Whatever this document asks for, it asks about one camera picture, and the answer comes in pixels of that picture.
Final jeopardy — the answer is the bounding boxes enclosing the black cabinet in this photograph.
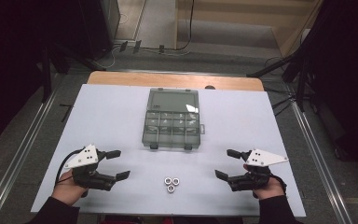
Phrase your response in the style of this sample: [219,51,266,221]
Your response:
[80,0,121,60]

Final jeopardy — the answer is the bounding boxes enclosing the black hanging cable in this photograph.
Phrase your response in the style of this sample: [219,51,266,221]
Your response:
[175,0,196,51]

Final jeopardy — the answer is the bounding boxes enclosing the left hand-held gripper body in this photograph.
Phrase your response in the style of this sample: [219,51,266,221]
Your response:
[63,143,117,192]

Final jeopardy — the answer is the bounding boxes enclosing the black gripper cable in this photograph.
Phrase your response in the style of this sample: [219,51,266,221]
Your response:
[268,174,288,195]
[55,148,85,188]

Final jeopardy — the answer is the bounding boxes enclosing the metal floor rail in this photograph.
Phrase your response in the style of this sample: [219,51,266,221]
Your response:
[292,102,353,224]
[0,90,59,224]

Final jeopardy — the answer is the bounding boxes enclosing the black stand legs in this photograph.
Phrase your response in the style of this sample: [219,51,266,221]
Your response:
[40,43,106,104]
[246,52,311,113]

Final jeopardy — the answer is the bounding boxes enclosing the person's left hand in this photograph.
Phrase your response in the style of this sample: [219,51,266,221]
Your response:
[51,170,90,207]

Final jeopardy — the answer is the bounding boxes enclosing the white table cover board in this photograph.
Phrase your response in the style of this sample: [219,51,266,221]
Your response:
[31,83,307,217]

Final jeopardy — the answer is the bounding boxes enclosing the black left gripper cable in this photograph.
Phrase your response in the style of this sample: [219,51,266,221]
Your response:
[55,148,85,188]

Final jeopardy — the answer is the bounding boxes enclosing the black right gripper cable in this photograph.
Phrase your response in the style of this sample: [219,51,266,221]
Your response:
[268,174,288,195]

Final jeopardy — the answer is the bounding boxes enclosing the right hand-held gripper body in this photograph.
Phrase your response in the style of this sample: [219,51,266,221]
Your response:
[227,148,289,192]

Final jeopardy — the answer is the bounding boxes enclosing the person's right hand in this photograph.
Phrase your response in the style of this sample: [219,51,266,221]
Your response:
[242,163,286,201]

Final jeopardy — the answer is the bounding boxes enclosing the light wooden step platform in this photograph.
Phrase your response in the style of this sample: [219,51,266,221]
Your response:
[175,0,324,57]

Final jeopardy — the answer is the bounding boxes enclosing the grey transparent compartment box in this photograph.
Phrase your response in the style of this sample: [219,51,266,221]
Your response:
[141,88,206,151]

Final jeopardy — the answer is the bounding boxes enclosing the black curtain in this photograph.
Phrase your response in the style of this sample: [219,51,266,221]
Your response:
[0,0,85,150]
[304,0,358,175]

